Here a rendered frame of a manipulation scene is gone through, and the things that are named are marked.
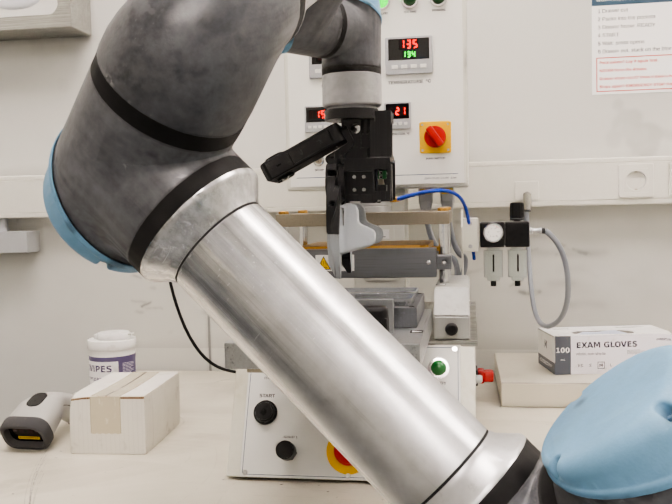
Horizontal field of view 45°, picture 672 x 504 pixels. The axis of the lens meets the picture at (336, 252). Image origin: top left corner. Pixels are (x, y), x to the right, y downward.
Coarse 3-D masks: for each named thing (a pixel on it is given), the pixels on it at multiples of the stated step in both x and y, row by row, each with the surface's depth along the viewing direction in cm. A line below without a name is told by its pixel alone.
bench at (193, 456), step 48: (192, 384) 173; (480, 384) 166; (192, 432) 135; (528, 432) 131; (0, 480) 113; (48, 480) 113; (96, 480) 112; (144, 480) 112; (192, 480) 111; (240, 480) 111; (288, 480) 110; (336, 480) 110
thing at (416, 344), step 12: (360, 300) 96; (372, 300) 95; (384, 300) 95; (420, 324) 102; (396, 336) 93; (408, 336) 93; (420, 336) 93; (228, 348) 91; (408, 348) 88; (420, 348) 89; (228, 360) 91; (240, 360) 91; (420, 360) 88; (252, 372) 93
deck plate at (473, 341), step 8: (424, 304) 155; (432, 304) 155; (472, 304) 153; (432, 312) 143; (472, 312) 142; (432, 320) 133; (472, 320) 132; (472, 328) 124; (432, 336) 117; (472, 336) 116; (432, 344) 114; (440, 344) 113; (448, 344) 113; (456, 344) 113; (464, 344) 113; (472, 344) 113
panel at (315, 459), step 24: (432, 360) 112; (456, 360) 112; (264, 384) 115; (456, 384) 111; (288, 408) 113; (264, 432) 112; (288, 432) 112; (312, 432) 111; (264, 456) 111; (312, 456) 110; (360, 480) 108
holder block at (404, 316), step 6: (420, 294) 113; (420, 300) 107; (396, 306) 100; (402, 306) 100; (408, 306) 100; (414, 306) 100; (420, 306) 106; (396, 312) 99; (402, 312) 99; (408, 312) 99; (414, 312) 99; (420, 312) 106; (396, 318) 99; (402, 318) 99; (408, 318) 99; (414, 318) 99; (420, 318) 106; (396, 324) 99; (402, 324) 99; (408, 324) 99; (414, 324) 99
